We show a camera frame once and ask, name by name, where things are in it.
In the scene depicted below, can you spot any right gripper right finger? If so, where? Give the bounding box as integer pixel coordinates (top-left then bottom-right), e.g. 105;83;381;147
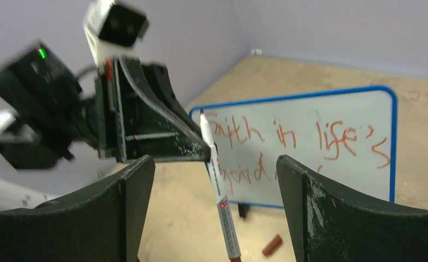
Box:
276;155;428;261

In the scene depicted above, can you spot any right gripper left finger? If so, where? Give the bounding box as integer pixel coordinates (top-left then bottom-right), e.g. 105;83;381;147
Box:
0;155;155;261

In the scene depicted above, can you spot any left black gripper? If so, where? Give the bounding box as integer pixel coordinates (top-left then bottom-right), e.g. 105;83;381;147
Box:
80;57;211;162

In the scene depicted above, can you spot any red marker cap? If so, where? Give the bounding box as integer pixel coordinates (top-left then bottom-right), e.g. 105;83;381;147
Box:
261;234;283;257

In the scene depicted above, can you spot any red whiteboard marker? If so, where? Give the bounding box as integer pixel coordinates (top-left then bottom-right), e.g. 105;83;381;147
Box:
200;110;241;261

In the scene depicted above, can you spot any blue framed whiteboard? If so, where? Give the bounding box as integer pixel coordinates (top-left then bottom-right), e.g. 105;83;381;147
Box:
189;85;398;208

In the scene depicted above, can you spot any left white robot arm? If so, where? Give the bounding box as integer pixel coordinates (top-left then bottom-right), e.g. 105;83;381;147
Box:
0;41;211;211

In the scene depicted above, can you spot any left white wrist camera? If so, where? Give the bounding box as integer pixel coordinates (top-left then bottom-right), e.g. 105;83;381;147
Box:
83;0;150;66

